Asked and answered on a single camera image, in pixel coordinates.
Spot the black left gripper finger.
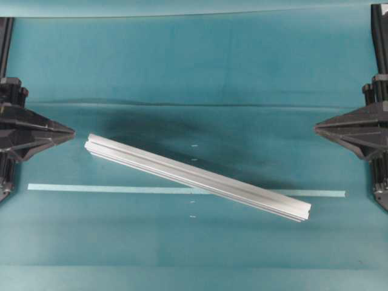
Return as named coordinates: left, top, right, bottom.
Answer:
left=1, top=130, right=75, bottom=161
left=1, top=104, right=75, bottom=133

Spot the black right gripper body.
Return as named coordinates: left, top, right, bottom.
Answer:
left=362, top=75, right=388, bottom=105

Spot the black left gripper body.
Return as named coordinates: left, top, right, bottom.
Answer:
left=1, top=78, right=28, bottom=109

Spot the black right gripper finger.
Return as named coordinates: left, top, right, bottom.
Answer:
left=315, top=130, right=387, bottom=161
left=314, top=102, right=387, bottom=133

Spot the silver aluminium extrusion rail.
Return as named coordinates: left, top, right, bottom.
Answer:
left=84, top=134, right=311, bottom=222

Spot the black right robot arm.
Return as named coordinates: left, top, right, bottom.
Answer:
left=314, top=4, right=387, bottom=161

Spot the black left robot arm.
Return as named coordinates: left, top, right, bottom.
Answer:
left=1, top=18, right=75, bottom=162

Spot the teal table cloth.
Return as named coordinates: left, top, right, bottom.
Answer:
left=1, top=6, right=387, bottom=290

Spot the light blue tape strip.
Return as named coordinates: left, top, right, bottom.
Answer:
left=27, top=183, right=347, bottom=198

